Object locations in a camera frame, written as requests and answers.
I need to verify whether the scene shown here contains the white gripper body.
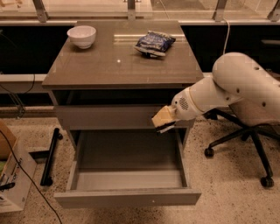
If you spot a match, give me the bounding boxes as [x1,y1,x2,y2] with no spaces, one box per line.
[171,87,201,121]

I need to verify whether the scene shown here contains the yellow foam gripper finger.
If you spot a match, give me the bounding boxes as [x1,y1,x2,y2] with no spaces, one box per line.
[151,106,176,128]

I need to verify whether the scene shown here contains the dark rxbar chocolate wrapper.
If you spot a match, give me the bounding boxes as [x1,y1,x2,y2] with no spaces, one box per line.
[157,123,175,134]

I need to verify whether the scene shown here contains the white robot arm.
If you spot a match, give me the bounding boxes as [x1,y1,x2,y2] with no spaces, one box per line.
[151,52,280,132]

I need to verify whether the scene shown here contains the grey drawer cabinet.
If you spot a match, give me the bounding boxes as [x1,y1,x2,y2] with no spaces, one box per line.
[43,20,203,144]

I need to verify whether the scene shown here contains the closed grey top drawer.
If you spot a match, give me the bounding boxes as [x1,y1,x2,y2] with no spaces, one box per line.
[54,103,196,130]

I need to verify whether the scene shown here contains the blue chip bag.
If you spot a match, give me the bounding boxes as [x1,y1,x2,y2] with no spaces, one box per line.
[134,31,176,57]

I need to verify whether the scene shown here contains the grey office chair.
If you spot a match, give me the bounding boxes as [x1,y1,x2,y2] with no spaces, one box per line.
[204,108,280,188]

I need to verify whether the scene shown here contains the white ceramic bowl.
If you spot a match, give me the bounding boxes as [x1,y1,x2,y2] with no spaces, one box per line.
[67,25,96,49]

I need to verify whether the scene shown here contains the black metal bar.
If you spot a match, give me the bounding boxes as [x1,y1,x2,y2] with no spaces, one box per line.
[40,128,63,186]

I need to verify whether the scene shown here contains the cardboard box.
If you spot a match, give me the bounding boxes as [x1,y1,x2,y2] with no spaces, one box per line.
[0,121,37,213]

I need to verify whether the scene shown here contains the metal window railing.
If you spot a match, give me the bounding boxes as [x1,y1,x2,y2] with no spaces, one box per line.
[0,0,280,25]

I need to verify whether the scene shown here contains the white cable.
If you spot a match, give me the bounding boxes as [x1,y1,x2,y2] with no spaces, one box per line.
[222,17,231,56]

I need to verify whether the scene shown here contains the black floor cable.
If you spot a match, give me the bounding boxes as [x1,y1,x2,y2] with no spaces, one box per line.
[0,129,63,224]

